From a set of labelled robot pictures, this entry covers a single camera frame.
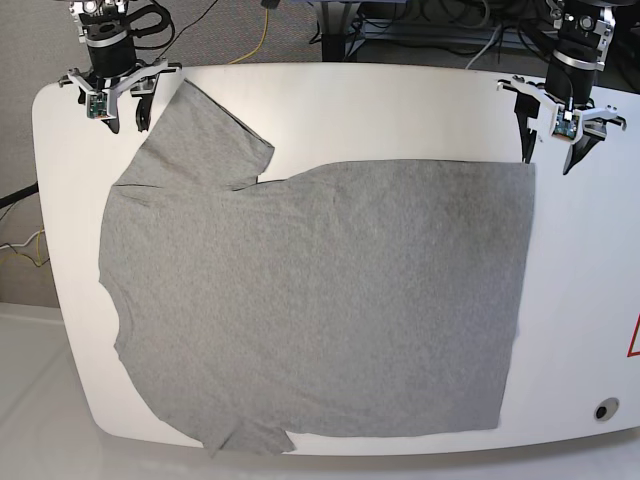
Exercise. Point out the grey T-shirt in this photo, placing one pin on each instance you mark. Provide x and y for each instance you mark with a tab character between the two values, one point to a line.
356	299

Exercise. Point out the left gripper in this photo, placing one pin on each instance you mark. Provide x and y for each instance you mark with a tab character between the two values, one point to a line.
535	108

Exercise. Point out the black table leg post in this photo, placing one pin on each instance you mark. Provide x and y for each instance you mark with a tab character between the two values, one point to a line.
333	47

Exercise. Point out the aluminium frame rail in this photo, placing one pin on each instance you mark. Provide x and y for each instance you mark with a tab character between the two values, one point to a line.
496	49

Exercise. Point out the black table mount hole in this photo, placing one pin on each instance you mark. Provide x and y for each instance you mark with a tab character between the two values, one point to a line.
606	409

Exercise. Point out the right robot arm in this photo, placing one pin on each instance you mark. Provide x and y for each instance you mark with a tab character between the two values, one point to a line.
109	30

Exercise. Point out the red triangle sticker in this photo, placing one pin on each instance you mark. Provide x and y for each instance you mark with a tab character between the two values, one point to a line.
634	348

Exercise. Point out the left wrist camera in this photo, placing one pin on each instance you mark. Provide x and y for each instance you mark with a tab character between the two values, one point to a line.
565	126

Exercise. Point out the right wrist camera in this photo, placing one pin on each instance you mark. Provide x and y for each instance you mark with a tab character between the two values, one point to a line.
101	105

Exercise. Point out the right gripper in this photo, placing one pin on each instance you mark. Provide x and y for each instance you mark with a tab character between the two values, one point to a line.
115	70

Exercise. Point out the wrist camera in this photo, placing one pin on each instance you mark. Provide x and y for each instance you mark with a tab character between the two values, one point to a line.
101	105
565	126

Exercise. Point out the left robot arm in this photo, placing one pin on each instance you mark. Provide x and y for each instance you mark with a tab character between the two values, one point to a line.
585	32

